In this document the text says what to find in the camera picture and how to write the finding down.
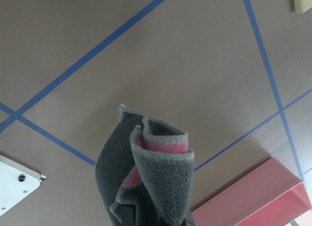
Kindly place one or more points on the pink plastic bin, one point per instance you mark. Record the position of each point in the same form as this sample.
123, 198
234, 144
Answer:
270, 195

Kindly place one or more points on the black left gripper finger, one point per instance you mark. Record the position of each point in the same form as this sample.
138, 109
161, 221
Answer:
128, 215

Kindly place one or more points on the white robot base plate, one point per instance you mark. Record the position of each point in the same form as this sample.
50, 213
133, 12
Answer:
16, 183

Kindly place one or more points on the grey and pink cloth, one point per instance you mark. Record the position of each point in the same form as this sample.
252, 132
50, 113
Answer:
145, 168

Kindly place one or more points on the bamboo cutting board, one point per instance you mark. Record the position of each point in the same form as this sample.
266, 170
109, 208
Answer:
302, 6

